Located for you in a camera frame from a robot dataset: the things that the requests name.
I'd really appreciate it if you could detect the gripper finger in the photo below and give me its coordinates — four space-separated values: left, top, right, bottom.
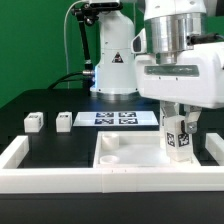
160 101 179 125
184 105 202 134

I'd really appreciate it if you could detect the white U-shaped fence wall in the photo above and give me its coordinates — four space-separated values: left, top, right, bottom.
0 136 224 194

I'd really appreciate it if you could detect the white square tabletop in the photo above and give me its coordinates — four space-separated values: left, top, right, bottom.
93 131 200 168

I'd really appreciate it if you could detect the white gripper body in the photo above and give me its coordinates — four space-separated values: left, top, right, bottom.
132 29 224 109

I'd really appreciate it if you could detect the white marker sheet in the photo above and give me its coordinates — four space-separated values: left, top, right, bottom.
74 111 158 126

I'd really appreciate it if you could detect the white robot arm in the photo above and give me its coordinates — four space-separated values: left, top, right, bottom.
90 0 224 133

